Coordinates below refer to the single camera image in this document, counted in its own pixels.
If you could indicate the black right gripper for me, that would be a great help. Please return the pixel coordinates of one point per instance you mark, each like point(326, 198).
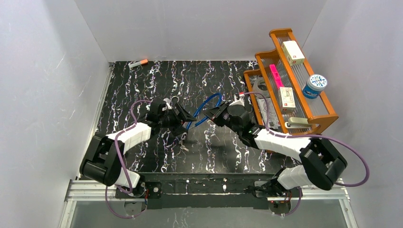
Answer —
point(221, 114)

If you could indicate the packaged protractor ruler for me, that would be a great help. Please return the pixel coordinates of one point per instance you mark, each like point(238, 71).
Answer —
point(269, 118)

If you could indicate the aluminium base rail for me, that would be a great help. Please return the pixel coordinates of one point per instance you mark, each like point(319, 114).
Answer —
point(195, 190)

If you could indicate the white box upper shelf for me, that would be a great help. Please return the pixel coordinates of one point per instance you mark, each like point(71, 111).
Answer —
point(292, 52)

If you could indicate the beige stapler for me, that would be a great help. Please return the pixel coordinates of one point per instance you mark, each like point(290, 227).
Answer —
point(297, 123)

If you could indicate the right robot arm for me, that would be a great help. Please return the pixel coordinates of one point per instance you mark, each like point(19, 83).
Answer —
point(321, 164)

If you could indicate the blue cable lock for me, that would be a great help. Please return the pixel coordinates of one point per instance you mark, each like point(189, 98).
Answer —
point(198, 111)

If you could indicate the orange capped marker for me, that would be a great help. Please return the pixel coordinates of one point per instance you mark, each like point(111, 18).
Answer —
point(137, 63)

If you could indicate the clear tape roll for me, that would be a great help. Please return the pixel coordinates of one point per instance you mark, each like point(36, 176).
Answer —
point(260, 86)

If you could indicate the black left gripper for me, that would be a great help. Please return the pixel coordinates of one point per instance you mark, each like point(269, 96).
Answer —
point(177, 118)

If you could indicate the pink highlighter pen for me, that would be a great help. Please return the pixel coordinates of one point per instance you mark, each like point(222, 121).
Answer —
point(276, 76)

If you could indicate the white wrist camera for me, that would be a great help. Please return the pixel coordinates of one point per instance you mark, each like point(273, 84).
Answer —
point(167, 104)
point(238, 100)

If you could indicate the white small box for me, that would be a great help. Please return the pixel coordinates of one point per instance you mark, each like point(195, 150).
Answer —
point(286, 100)

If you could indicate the small cable lock keys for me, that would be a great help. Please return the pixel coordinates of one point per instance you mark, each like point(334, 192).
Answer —
point(183, 146)

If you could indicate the blue white round jar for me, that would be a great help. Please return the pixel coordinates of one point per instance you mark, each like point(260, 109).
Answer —
point(314, 86)

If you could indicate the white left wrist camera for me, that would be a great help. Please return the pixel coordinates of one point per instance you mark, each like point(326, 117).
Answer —
point(167, 104)

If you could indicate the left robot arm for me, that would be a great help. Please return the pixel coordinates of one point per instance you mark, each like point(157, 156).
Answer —
point(104, 158)

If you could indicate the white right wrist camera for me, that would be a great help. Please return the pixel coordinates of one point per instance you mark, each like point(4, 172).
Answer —
point(238, 100)

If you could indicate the orange tiered rack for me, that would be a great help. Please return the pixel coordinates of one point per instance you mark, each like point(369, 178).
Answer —
point(311, 116)

